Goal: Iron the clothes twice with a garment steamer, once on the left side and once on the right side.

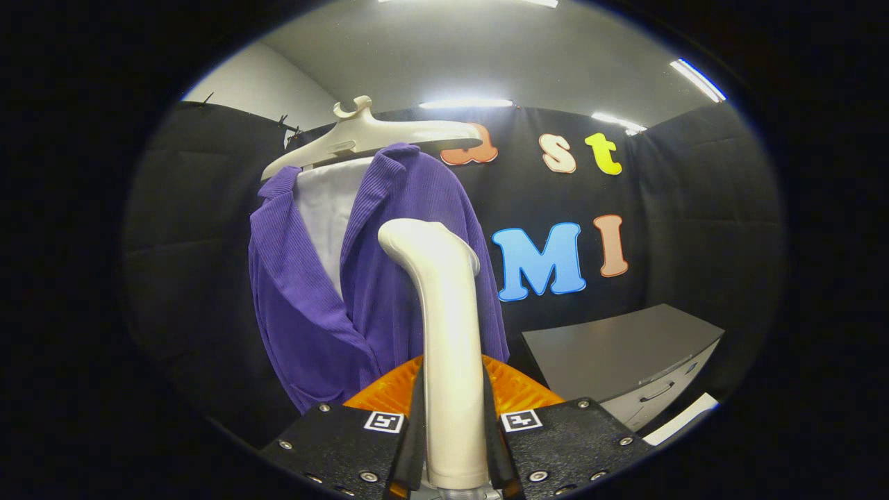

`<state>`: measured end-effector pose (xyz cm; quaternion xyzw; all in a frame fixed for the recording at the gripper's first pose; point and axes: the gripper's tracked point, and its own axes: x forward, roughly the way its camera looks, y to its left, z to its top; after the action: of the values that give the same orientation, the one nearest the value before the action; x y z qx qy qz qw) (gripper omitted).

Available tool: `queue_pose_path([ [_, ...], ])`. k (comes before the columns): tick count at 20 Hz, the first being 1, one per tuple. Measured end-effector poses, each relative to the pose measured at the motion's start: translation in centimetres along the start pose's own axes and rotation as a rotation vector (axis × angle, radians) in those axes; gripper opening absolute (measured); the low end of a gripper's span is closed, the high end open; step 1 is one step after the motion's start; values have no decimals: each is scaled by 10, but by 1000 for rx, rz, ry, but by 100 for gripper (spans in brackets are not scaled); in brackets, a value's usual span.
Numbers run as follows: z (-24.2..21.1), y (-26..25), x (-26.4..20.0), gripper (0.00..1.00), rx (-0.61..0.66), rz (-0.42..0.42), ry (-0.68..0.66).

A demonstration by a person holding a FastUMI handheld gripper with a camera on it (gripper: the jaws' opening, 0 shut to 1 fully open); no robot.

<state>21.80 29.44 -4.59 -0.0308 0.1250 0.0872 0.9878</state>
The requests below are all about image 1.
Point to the white flat board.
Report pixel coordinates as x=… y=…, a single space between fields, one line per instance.
x=680 y=419

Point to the white garment steamer head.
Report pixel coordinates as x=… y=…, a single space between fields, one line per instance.
x=451 y=347

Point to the grey cabinet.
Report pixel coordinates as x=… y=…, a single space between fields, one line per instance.
x=611 y=347

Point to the large ceiling light panel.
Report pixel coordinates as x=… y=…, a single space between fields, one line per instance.
x=540 y=3

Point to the purple ribbed jacket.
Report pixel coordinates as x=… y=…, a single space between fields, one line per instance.
x=312 y=326

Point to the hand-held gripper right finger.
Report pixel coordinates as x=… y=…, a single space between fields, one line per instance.
x=494 y=444

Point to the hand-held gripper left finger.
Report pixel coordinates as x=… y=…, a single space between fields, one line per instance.
x=415 y=437

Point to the cream plastic clothes hanger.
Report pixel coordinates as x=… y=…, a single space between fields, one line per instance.
x=375 y=135

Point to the white fabric panel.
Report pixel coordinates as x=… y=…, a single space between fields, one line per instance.
x=330 y=208

